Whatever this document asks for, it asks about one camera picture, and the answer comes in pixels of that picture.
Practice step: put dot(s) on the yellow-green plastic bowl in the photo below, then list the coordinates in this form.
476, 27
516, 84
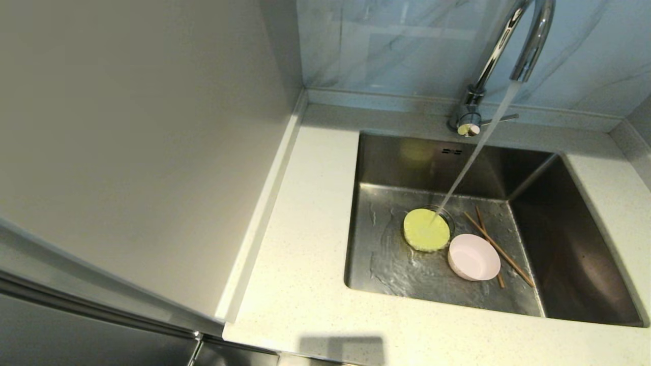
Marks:
426, 230

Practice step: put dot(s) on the brown wooden chopstick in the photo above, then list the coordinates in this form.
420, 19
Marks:
480, 218
513, 264

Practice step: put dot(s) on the pink plastic bowl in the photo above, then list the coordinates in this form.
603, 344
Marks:
473, 256

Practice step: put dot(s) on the chrome gooseneck kitchen faucet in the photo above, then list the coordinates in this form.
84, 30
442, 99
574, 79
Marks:
501, 46

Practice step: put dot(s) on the stainless steel sink basin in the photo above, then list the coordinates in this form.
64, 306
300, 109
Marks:
386, 284

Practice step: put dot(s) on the white countertop upstand strip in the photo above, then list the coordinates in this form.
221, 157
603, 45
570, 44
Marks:
264, 203

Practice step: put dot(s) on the running water stream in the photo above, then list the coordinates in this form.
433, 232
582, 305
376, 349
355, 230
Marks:
475, 152

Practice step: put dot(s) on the beige tall cabinet side panel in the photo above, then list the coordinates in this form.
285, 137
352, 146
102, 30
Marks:
127, 152

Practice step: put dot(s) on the silver cabinet trim strip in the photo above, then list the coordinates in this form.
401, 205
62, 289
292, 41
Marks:
101, 310

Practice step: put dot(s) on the grey tall cabinet door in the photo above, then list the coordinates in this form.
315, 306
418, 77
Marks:
51, 269

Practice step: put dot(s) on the glossy grey lower cabinet door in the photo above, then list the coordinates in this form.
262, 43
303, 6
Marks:
76, 340

